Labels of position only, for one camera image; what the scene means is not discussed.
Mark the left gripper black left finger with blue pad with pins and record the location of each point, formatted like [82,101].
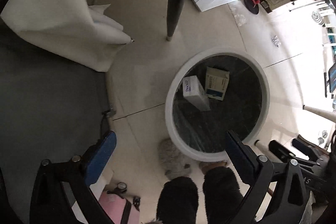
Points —
[49,202]

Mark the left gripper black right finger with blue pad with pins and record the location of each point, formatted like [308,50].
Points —
[289,199]

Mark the small white carton box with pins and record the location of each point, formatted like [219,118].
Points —
[216,83]

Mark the long white toothpaste box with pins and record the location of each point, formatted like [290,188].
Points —
[194,93]

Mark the white round trash bin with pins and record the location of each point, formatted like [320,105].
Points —
[200,135]

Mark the right grey fuzzy slipper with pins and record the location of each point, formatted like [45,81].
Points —
[206,166]

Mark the grey fuzzy slipper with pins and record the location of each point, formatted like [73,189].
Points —
[173,162]
[206,166]

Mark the dark grey sofa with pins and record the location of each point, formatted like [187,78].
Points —
[51,108]

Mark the left grey fuzzy slipper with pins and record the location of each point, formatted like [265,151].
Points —
[173,162]

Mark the dumbbell on floor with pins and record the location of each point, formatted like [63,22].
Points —
[318,17]

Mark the white cloth on chair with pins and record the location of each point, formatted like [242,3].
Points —
[69,28]

